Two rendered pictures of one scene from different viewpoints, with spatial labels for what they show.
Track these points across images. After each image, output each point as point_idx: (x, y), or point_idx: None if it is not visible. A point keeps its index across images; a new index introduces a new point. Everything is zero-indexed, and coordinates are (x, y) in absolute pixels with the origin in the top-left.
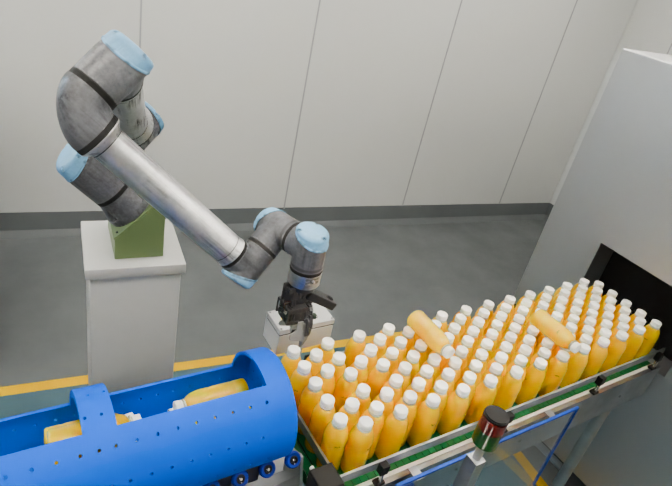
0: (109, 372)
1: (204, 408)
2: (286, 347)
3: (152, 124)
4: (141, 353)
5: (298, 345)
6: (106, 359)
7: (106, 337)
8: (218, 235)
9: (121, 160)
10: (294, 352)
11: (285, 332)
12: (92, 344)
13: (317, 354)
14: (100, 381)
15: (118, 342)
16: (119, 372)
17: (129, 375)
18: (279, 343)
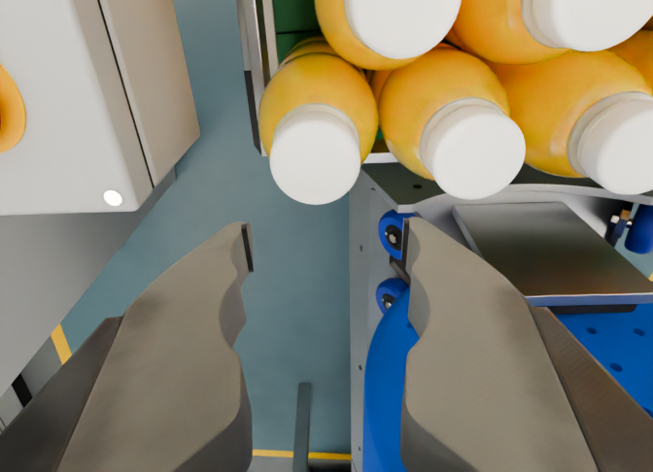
0: (68, 282)
1: None
2: (178, 87)
3: None
4: (26, 258)
5: None
6: (50, 308)
7: (12, 352)
8: None
9: None
10: (348, 178)
11: (135, 158)
12: (29, 358)
13: (429, 7)
14: (82, 281)
15: (16, 321)
16: (65, 265)
17: (67, 244)
18: (176, 154)
